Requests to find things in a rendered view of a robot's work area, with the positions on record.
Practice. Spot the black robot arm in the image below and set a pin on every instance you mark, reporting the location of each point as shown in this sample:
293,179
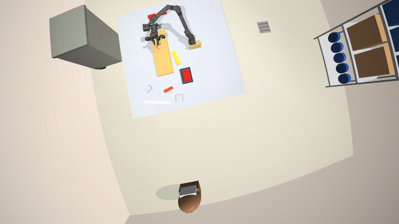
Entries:
177,9

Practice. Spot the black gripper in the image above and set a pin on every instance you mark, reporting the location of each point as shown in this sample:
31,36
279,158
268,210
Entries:
156,37

